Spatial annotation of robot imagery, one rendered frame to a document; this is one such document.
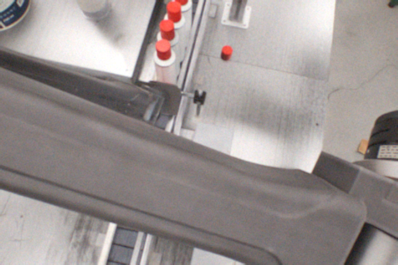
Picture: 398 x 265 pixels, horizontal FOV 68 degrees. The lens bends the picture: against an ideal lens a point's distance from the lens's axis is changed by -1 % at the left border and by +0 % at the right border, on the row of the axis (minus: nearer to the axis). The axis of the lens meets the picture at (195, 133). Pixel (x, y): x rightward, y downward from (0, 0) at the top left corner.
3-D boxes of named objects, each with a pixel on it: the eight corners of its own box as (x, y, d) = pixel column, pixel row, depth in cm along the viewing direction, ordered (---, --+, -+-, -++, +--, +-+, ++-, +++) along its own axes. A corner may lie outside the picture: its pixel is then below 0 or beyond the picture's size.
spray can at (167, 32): (164, 61, 85) (158, 13, 66) (181, 65, 85) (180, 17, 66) (160, 77, 84) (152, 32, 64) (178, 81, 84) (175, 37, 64)
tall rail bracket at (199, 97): (179, 106, 87) (178, 79, 71) (203, 111, 87) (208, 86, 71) (176, 116, 86) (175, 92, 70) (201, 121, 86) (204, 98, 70)
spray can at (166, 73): (161, 77, 84) (153, 33, 64) (179, 81, 84) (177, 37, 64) (157, 94, 82) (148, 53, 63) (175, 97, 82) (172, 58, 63)
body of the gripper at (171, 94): (139, 79, 69) (130, 84, 62) (182, 87, 69) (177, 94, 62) (136, 105, 71) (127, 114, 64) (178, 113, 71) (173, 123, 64)
